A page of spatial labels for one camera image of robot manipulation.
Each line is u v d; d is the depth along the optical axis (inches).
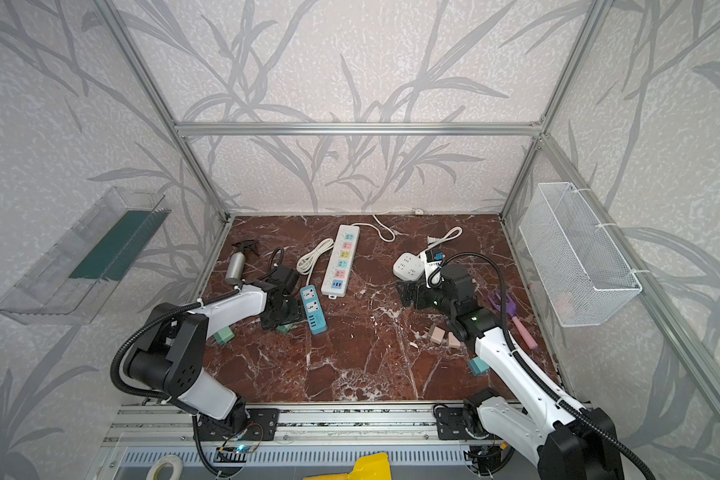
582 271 24.0
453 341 33.9
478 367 31.7
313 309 36.0
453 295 24.0
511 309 37.4
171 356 17.8
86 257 26.4
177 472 26.7
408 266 40.3
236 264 40.2
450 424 28.5
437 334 34.2
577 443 14.9
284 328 34.6
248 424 28.4
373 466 26.7
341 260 41.3
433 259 27.3
